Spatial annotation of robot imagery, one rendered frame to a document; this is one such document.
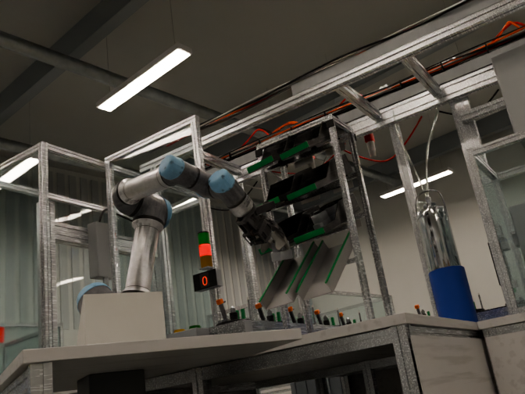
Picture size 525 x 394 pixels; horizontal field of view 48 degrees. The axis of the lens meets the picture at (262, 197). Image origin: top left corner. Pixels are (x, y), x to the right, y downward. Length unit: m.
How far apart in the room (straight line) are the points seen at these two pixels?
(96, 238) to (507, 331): 2.03
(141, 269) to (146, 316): 0.31
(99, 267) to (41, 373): 1.82
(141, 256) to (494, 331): 1.30
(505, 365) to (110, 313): 1.38
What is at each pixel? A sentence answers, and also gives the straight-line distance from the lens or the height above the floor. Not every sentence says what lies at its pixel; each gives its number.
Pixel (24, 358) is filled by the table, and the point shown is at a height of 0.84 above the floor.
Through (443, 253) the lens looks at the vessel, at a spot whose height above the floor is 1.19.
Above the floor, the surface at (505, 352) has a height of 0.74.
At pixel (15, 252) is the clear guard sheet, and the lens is 2.98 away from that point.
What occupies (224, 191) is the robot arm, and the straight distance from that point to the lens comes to 1.82.
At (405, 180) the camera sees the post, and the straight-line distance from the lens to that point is 3.20.
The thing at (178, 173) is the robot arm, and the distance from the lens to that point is 1.85.
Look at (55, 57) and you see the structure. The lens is 7.67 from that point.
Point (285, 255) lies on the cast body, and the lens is 1.99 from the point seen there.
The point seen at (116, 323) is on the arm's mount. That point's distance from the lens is 1.81.
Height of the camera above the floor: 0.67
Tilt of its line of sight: 20 degrees up
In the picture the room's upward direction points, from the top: 9 degrees counter-clockwise
